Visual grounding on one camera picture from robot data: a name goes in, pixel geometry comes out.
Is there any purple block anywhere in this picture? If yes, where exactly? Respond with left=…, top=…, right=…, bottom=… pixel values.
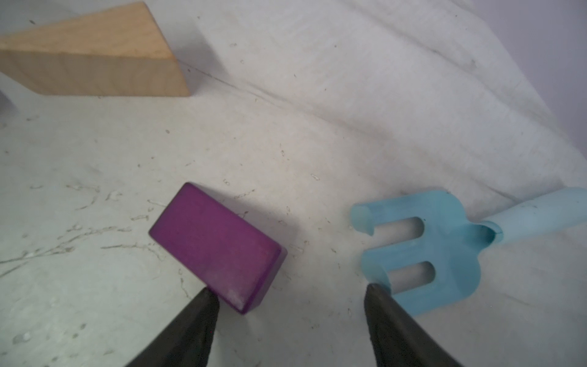
left=149, top=183, right=287, bottom=314

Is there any light blue toy fork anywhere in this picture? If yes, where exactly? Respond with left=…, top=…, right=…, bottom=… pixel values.
left=350, top=187, right=586, bottom=316

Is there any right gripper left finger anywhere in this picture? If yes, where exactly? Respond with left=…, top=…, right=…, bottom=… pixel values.
left=128, top=287, right=220, bottom=367

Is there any wooden triangle block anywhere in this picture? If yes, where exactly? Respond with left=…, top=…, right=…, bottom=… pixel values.
left=1, top=2, right=190, bottom=97

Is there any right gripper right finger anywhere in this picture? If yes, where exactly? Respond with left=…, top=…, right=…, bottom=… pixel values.
left=364, top=284, right=461, bottom=367

